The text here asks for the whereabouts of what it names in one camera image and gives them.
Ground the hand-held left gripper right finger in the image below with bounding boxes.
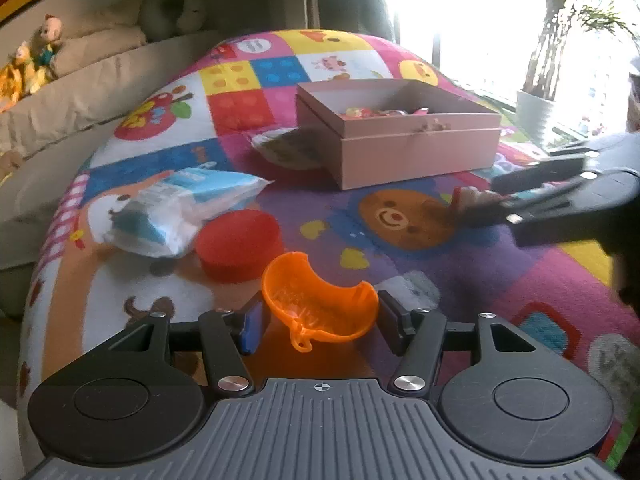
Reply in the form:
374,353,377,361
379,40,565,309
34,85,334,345
377,290,573,401

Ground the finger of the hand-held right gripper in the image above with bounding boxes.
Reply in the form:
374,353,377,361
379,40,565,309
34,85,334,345
465,172,626,228
492,156,588,195

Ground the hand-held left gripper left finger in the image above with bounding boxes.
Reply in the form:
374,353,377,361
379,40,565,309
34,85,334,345
42,297,273,397

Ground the small red white toy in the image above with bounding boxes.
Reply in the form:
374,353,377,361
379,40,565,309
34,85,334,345
450,186,496,221

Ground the orange plastic bowl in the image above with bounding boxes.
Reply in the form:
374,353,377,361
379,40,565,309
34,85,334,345
261,251,380,353

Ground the pink cardboard box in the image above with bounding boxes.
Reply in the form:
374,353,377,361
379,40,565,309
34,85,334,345
295,79,502,191

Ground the white plant pot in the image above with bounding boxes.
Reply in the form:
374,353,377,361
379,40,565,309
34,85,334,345
515,89,556,148

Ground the colourful printed play mat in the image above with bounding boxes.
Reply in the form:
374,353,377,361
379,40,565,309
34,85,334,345
17,29,640,466

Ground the red round container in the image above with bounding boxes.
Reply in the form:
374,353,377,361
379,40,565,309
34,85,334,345
195,209,283,283

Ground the potted plant in white pot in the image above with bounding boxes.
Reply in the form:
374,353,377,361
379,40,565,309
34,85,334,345
522,0,640,101

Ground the blue white wipes packet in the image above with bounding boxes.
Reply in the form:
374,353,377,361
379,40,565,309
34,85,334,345
102,167,275,260

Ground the pink plastic toy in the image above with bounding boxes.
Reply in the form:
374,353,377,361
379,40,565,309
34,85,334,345
345,105,431,119

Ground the white green snack bag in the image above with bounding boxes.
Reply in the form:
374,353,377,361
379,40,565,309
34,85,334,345
250,127,326,171

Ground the green hanging cloth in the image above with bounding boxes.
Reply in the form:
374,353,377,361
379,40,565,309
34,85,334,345
357,0,396,41

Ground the grey sofa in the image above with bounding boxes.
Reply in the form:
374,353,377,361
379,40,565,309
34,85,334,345
0,29,226,318

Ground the beige plush toy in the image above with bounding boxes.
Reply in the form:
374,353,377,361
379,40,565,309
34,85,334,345
0,150,23,181

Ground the beige pillow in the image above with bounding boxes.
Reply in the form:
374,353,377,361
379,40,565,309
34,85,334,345
52,2,148,78

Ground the orange yellow plush toy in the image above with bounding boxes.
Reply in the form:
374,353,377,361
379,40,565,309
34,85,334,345
0,42,46,111

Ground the plush doll toy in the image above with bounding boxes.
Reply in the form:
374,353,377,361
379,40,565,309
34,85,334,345
32,14,63,66

